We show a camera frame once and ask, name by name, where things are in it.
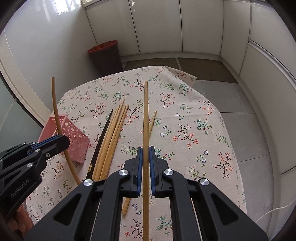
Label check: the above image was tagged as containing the bamboo chopstick six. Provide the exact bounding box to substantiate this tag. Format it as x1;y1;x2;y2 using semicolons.
100;104;128;180

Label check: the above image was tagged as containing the bamboo chopstick two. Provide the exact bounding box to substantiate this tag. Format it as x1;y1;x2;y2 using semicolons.
142;81;149;241

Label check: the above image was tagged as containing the bamboo chopstick five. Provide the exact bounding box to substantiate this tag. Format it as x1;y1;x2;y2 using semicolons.
98;104;127;181

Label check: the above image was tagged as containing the bamboo chopstick four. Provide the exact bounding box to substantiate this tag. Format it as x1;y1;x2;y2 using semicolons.
94;99;125;181

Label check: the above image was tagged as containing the pink perforated utensil holder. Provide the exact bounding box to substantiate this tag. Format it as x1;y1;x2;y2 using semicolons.
38;114;90;164

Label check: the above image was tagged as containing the black chopstick one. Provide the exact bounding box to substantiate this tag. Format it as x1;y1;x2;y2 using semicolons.
86;109;113;179

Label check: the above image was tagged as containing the bamboo chopstick one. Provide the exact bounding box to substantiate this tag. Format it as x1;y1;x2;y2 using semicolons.
51;77;82;186

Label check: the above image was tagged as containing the bamboo chopstick three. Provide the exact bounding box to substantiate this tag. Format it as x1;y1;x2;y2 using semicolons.
92;105;120;182

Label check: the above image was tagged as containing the person left hand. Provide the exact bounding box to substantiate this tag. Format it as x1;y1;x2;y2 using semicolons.
8;204;34;237

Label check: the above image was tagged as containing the glass sliding door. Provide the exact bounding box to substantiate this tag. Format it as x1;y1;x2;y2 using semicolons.
0;81;42;151

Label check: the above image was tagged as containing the floral tablecloth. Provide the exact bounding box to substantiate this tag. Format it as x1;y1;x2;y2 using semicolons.
26;66;247;241

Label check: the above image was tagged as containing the dark trash bin red liner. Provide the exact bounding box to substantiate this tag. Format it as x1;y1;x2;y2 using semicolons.
88;40;123;76

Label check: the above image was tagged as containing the white cable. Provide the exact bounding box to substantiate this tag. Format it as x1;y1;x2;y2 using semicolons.
254;199;295;223

